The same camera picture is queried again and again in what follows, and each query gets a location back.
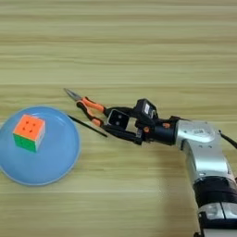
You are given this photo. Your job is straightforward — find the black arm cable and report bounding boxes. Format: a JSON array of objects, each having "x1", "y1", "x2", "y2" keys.
[{"x1": 218, "y1": 130, "x2": 237, "y2": 150}]

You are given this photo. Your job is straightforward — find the orange green puzzle cube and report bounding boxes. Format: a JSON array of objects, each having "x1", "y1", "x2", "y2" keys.
[{"x1": 12, "y1": 113, "x2": 46, "y2": 154}]

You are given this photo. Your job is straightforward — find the thin black pen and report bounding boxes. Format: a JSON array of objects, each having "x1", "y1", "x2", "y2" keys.
[{"x1": 67, "y1": 114, "x2": 108, "y2": 139}]

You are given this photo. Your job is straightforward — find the orange black needle-nose pliers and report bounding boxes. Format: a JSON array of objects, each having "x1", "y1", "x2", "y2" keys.
[{"x1": 63, "y1": 87, "x2": 107, "y2": 128}]

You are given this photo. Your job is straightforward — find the blue round plate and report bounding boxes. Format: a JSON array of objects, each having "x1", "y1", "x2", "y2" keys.
[{"x1": 0, "y1": 106, "x2": 82, "y2": 187}]

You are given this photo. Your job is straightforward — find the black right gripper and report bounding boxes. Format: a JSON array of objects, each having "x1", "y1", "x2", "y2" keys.
[{"x1": 103, "y1": 106, "x2": 181, "y2": 146}]

